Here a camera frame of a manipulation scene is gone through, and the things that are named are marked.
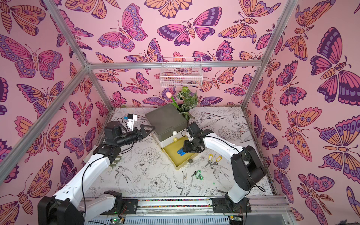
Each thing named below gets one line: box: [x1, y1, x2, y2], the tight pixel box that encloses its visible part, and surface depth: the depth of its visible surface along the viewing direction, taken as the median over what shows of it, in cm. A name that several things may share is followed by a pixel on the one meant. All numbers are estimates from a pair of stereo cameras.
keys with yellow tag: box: [205, 153, 214, 167], surface depth 94 cm
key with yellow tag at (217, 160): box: [210, 156, 223, 166], surface depth 92 cm
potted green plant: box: [176, 86, 199, 126], surface depth 93 cm
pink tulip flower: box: [165, 91, 181, 112], surface depth 92 cm
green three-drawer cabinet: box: [145, 103, 188, 149], surface depth 87 cm
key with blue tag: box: [177, 148, 187, 157], surface depth 95 cm
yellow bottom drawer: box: [161, 137, 200, 171], surface depth 92 cm
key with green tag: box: [190, 169, 204, 181], surface depth 85 cm
